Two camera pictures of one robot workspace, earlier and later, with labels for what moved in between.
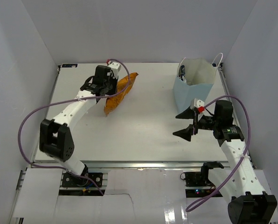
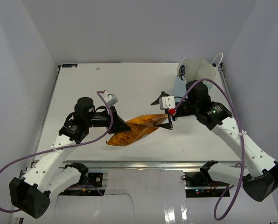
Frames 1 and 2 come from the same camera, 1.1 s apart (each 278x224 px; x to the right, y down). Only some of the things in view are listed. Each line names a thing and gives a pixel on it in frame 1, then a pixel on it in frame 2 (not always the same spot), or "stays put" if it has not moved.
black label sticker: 69,65 stays put
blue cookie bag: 181,74 stays put
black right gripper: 186,133 to 166,125
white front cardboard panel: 131,196 stays put
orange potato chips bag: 122,88 to 140,128
